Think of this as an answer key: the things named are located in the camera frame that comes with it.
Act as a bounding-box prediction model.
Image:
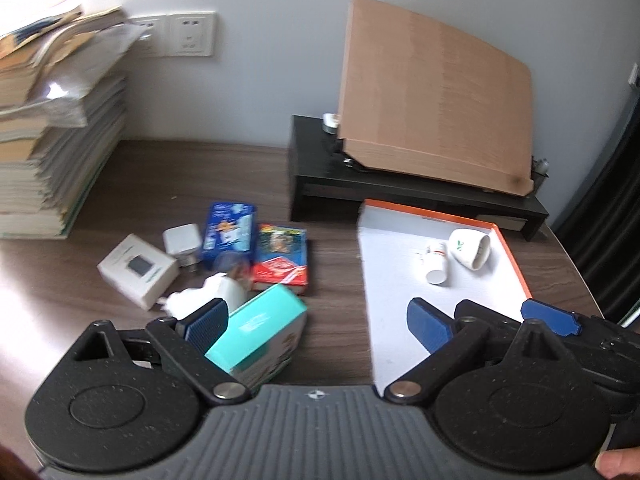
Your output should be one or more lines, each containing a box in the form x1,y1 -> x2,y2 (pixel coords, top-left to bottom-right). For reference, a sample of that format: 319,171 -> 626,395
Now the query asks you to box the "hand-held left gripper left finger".
65,297 -> 251,407

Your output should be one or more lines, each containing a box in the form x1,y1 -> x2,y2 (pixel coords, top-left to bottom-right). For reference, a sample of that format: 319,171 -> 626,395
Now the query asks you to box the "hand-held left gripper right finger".
382,297 -> 578,406

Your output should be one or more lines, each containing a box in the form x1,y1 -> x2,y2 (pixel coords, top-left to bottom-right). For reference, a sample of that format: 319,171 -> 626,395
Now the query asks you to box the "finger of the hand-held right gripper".
452,299 -> 522,328
520,298 -> 585,337

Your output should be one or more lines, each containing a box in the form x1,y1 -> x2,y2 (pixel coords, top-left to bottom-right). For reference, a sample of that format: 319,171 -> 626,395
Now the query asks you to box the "teal cardboard box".
205,283 -> 308,393

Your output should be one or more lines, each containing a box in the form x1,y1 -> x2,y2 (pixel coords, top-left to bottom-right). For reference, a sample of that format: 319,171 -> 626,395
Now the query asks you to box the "white tray with orange rim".
356,199 -> 533,387

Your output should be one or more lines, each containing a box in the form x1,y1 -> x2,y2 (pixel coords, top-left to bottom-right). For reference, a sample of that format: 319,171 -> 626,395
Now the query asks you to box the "white charger adapter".
162,223 -> 202,271

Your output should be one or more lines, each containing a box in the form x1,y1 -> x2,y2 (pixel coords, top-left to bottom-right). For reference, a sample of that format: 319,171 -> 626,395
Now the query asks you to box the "person's right hand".
596,448 -> 640,480

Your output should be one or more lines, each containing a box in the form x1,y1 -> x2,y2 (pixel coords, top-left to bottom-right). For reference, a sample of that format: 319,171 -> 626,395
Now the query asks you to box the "white plug adapter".
156,272 -> 251,322

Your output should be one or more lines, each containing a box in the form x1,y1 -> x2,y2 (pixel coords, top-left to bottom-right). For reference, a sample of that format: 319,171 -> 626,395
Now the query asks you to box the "white cup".
448,228 -> 493,272

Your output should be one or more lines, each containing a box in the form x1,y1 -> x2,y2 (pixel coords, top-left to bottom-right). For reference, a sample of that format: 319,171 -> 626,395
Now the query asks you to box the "white pill bottle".
419,241 -> 450,285

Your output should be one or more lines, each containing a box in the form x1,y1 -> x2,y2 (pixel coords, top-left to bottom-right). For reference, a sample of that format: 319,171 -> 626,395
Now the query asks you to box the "small white box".
96,233 -> 180,311

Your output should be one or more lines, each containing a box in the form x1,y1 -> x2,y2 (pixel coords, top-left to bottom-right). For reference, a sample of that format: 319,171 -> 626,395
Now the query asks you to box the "blue tissue pack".
201,201 -> 258,273

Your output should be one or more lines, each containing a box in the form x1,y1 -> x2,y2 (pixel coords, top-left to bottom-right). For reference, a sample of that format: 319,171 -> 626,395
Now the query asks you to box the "colourful card box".
249,223 -> 310,296

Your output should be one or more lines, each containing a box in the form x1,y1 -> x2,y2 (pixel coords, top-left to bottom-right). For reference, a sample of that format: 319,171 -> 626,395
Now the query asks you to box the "dark curtain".
554,87 -> 640,328

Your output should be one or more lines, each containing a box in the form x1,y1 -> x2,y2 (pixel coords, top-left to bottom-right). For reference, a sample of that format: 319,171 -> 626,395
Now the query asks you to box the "black desk riser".
287,114 -> 550,242

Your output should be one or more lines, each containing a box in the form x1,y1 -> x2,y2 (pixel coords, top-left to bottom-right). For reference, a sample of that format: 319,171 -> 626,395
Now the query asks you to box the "stack of books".
0,4 -> 147,241

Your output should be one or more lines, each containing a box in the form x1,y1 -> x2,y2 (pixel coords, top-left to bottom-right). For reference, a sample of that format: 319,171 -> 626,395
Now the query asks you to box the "wooden board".
336,0 -> 535,198

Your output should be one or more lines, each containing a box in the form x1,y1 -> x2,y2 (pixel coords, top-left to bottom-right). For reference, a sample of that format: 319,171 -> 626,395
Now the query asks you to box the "clear plastic sleeve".
27,22 -> 147,129

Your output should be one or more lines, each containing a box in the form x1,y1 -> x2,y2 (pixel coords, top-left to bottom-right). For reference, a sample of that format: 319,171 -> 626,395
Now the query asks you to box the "black metal hinge bracket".
336,139 -> 372,169

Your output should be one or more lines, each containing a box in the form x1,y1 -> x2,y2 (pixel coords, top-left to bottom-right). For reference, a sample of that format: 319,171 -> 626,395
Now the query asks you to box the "white wall socket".
129,14 -> 169,59
166,10 -> 217,59

